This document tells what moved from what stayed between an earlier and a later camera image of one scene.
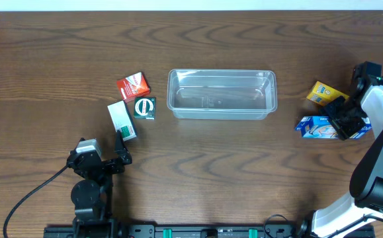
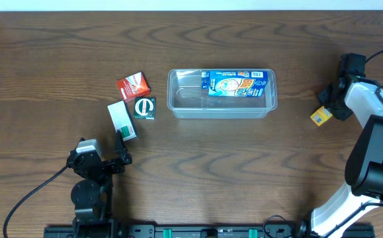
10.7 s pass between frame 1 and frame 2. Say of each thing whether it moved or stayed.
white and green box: stayed
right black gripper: moved
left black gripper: stayed
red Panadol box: stayed
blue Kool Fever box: moved
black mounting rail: stayed
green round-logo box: stayed
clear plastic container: stayed
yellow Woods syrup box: moved
